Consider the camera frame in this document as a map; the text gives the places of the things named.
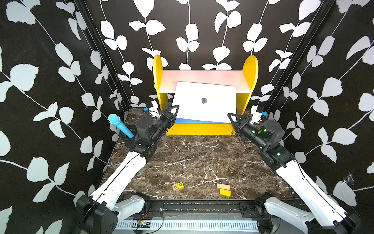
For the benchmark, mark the wooden letter R block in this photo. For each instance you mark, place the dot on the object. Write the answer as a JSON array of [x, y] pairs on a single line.
[[175, 187]]

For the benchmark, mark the tan wooden flat block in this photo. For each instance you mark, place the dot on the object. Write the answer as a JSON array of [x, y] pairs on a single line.
[[223, 186]]

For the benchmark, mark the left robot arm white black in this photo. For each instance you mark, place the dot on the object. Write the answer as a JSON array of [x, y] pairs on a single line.
[[100, 212]]

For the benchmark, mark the silver laptop computer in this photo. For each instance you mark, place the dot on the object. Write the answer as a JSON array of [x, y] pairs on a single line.
[[205, 102]]

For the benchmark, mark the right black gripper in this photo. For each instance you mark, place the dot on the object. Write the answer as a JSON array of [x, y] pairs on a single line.
[[240, 121]]

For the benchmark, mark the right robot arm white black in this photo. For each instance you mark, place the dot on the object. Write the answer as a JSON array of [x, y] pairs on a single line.
[[324, 215]]

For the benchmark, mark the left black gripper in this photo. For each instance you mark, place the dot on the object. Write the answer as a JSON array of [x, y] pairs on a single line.
[[165, 115]]

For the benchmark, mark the blue toy microphone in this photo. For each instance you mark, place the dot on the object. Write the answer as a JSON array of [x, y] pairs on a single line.
[[116, 121]]

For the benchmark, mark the small circuit board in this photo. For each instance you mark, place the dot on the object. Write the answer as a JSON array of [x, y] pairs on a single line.
[[141, 224]]

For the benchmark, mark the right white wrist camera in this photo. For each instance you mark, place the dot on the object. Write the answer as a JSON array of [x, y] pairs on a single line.
[[257, 113]]

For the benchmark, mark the yellow flat block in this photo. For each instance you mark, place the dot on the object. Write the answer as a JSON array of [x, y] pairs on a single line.
[[225, 192]]

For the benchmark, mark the white slotted cable duct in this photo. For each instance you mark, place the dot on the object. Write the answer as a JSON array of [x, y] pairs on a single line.
[[191, 225]]

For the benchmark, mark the yellow shelf with blue board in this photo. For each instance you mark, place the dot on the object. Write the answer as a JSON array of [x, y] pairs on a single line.
[[165, 82]]

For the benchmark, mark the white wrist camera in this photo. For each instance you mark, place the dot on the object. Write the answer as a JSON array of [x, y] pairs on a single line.
[[152, 109], [257, 113]]

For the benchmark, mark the yellow number 6 block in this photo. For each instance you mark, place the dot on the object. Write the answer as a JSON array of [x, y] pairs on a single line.
[[180, 185]]

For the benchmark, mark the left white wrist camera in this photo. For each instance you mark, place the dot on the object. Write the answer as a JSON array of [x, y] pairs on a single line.
[[152, 109]]

